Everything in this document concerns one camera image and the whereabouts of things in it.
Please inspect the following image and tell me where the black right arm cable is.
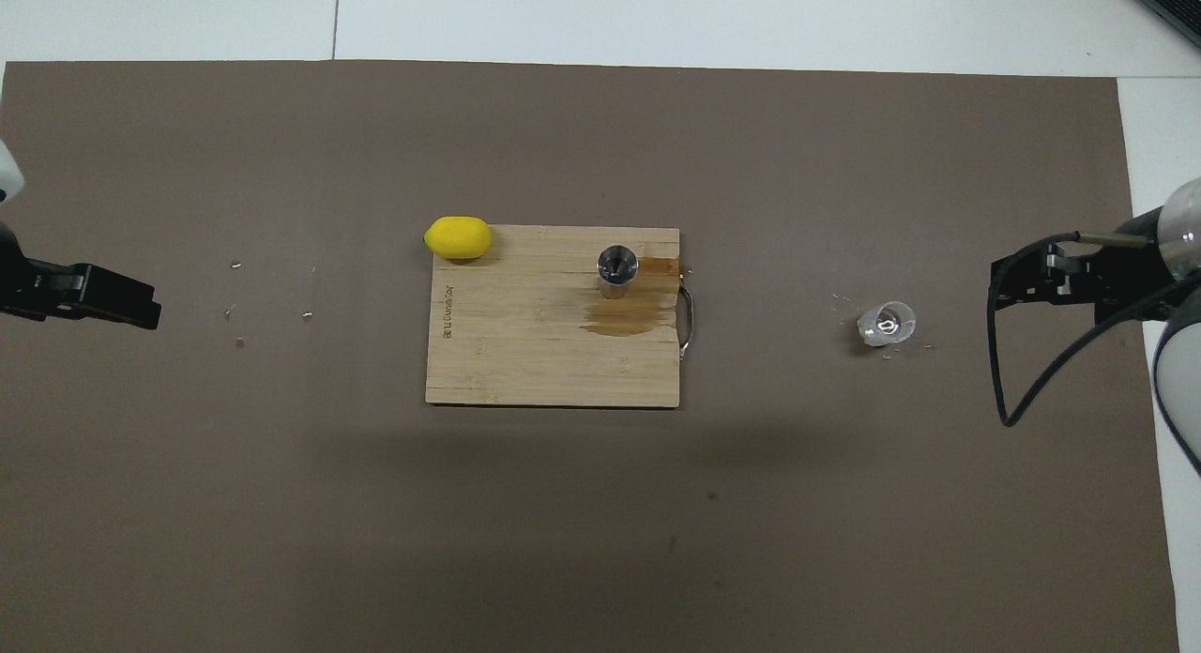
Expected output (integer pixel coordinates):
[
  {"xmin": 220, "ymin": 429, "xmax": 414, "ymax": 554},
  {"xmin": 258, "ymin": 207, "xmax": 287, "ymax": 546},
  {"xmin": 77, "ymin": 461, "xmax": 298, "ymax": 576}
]
[{"xmin": 985, "ymin": 231, "xmax": 1174, "ymax": 427}]

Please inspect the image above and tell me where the bamboo cutting board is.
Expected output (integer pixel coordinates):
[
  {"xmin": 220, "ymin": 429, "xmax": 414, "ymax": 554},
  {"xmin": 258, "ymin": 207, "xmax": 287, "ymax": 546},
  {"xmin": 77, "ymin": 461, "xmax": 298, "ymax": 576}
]
[{"xmin": 425, "ymin": 225, "xmax": 681, "ymax": 409}]

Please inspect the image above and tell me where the steel double jigger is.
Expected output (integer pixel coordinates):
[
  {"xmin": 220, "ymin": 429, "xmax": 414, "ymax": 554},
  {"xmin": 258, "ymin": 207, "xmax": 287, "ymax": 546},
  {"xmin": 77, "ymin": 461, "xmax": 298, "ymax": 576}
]
[{"xmin": 598, "ymin": 245, "xmax": 640, "ymax": 300}]

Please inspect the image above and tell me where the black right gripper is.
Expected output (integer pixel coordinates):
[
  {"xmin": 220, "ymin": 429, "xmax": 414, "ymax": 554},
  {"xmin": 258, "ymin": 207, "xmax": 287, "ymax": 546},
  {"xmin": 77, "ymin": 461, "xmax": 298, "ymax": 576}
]
[{"xmin": 992, "ymin": 240, "xmax": 1174, "ymax": 324}]

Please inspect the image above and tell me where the yellow lemon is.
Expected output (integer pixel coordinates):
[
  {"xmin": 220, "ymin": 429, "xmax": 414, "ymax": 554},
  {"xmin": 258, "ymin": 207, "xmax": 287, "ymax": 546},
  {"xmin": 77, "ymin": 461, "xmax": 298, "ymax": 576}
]
[{"xmin": 423, "ymin": 216, "xmax": 494, "ymax": 262}]

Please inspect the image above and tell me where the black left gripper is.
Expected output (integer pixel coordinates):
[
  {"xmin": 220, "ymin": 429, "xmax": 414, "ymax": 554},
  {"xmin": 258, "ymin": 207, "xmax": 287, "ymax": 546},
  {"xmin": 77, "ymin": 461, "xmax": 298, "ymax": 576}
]
[{"xmin": 0, "ymin": 223, "xmax": 162, "ymax": 330}]

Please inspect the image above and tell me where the brown table mat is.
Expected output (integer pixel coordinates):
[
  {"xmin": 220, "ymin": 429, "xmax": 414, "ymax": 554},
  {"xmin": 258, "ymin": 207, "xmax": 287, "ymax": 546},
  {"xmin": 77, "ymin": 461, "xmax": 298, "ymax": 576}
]
[{"xmin": 0, "ymin": 60, "xmax": 1181, "ymax": 653}]

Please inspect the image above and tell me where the small clear glass cup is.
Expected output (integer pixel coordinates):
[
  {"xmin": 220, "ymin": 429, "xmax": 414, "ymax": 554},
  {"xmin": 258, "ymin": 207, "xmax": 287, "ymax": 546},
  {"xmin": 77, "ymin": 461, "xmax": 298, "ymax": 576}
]
[{"xmin": 857, "ymin": 301, "xmax": 918, "ymax": 347}]

